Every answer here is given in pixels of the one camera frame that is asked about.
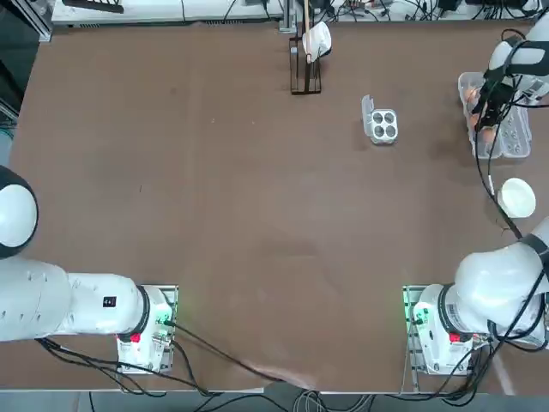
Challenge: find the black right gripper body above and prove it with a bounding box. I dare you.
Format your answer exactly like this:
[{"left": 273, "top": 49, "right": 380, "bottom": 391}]
[{"left": 475, "top": 83, "right": 514, "bottom": 130}]

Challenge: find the transparent twelve-slot egg tray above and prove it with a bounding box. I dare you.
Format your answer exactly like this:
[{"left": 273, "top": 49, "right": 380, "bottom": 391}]
[{"left": 457, "top": 71, "right": 534, "bottom": 160}]

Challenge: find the clear four-slot egg tray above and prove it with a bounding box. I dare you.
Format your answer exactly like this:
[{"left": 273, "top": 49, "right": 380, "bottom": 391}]
[{"left": 360, "top": 94, "right": 399, "bottom": 146}]

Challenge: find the white round bowl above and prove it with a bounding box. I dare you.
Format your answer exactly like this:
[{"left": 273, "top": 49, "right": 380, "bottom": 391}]
[{"left": 498, "top": 177, "right": 538, "bottom": 219}]

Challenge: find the wooden rod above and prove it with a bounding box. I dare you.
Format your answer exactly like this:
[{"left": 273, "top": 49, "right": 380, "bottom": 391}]
[{"left": 302, "top": 0, "right": 314, "bottom": 65}]

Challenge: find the black ribbed device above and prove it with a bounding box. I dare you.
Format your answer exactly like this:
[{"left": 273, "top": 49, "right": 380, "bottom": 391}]
[{"left": 63, "top": 0, "right": 126, "bottom": 14}]

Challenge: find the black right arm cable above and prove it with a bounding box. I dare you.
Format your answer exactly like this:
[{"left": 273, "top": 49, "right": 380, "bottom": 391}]
[{"left": 471, "top": 27, "right": 549, "bottom": 241}]

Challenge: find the black wire rack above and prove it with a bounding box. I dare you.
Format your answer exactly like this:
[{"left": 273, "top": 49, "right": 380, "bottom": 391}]
[{"left": 289, "top": 36, "right": 323, "bottom": 96}]

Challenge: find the aluminium camera post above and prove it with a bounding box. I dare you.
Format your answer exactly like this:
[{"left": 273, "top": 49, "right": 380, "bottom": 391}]
[{"left": 279, "top": 0, "right": 300, "bottom": 32}]

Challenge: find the black cable across table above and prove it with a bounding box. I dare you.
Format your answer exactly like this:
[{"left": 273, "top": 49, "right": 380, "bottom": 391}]
[{"left": 165, "top": 319, "right": 318, "bottom": 390}]

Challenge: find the aluminium frame corner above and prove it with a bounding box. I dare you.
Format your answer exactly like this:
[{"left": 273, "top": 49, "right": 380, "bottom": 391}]
[{"left": 28, "top": 0, "right": 55, "bottom": 43}]

